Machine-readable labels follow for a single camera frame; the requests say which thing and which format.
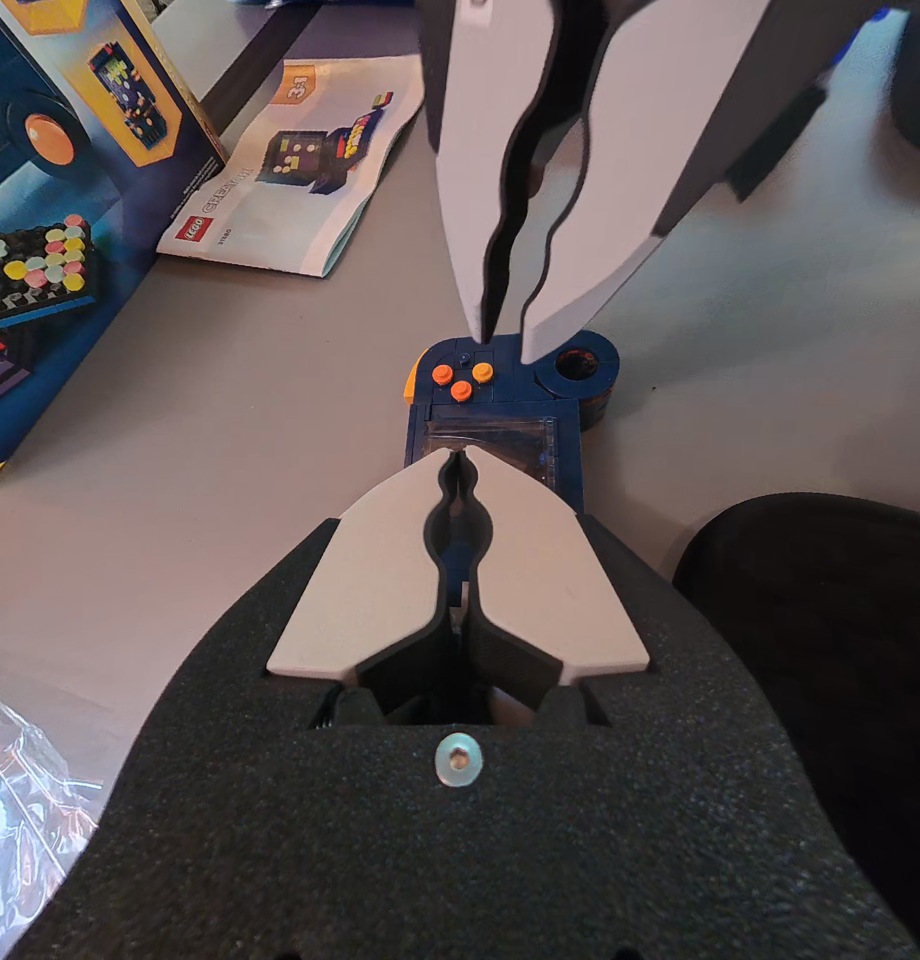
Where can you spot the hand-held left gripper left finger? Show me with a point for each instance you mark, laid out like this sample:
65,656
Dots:
355,585

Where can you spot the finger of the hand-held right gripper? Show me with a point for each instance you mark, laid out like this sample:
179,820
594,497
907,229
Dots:
482,112
655,112

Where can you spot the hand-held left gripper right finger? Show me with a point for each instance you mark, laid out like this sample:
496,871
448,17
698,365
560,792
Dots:
557,585

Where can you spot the dark blue brick game console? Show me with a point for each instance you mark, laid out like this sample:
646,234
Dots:
505,386

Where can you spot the white instruction booklet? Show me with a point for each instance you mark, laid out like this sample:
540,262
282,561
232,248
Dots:
280,210

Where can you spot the black quilted pad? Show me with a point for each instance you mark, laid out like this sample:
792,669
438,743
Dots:
842,637

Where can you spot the blue yellow toy set box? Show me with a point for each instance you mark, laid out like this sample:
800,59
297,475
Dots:
92,150

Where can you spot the clear plastic bag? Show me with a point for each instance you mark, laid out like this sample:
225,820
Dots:
24,825

